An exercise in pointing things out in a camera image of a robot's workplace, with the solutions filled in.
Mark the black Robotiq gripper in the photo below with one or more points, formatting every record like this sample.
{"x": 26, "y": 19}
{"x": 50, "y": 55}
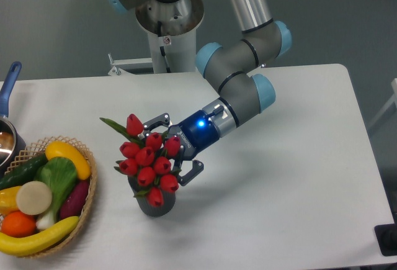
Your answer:
{"x": 195, "y": 133}

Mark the red tulip bouquet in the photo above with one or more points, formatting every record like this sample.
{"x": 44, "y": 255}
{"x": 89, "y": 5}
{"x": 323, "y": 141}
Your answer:
{"x": 151, "y": 160}

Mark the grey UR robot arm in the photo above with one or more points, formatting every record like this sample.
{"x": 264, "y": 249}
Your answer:
{"x": 241, "y": 94}

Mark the dark grey ribbed vase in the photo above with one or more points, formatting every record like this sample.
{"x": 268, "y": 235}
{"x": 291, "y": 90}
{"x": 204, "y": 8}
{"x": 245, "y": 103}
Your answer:
{"x": 152, "y": 200}

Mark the purple sweet potato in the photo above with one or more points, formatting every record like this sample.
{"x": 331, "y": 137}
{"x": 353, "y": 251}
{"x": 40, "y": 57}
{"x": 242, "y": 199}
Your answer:
{"x": 74, "y": 204}

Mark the green bok choy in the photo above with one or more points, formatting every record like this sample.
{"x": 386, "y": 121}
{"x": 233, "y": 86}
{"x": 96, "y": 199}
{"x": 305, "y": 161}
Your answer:
{"x": 60, "y": 175}

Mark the woven wicker basket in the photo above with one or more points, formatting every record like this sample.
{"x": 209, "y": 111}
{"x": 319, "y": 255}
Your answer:
{"x": 37, "y": 148}

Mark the beige round disc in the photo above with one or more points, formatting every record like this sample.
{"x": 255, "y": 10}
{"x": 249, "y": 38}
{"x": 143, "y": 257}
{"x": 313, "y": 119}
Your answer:
{"x": 33, "y": 198}

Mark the green cucumber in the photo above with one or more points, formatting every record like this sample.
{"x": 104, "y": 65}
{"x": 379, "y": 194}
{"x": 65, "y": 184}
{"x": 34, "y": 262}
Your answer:
{"x": 23, "y": 173}

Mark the yellow bell pepper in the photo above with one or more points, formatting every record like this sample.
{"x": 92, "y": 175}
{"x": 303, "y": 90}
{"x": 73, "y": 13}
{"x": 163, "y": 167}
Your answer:
{"x": 8, "y": 202}

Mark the orange fruit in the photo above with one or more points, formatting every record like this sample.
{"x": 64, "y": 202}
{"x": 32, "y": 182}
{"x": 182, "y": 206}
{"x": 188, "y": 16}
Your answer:
{"x": 17, "y": 224}

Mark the yellow banana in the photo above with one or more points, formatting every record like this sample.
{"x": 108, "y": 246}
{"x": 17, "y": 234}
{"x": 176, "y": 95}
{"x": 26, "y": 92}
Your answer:
{"x": 38, "y": 242}

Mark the black device at table edge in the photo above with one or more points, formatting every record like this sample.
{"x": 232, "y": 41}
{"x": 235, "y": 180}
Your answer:
{"x": 386, "y": 238}

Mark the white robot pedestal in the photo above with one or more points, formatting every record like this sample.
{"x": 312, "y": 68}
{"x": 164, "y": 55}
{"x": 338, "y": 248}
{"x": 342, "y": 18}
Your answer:
{"x": 171, "y": 30}

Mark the blue handled saucepan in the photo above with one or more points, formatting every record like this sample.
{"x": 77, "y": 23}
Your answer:
{"x": 11, "y": 141}

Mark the white frame at right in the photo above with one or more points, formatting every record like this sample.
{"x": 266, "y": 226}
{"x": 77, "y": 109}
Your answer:
{"x": 385, "y": 112}

